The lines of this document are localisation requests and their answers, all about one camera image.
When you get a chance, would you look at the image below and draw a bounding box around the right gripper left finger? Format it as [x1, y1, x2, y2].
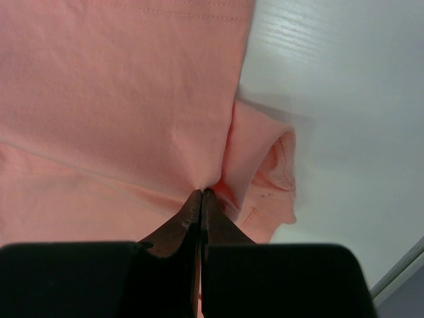
[1, 190, 202, 317]

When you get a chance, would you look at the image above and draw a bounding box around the pink t-shirt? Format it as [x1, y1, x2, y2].
[1, 1, 295, 242]

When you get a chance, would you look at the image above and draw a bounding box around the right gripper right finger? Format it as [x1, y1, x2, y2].
[200, 189, 376, 317]

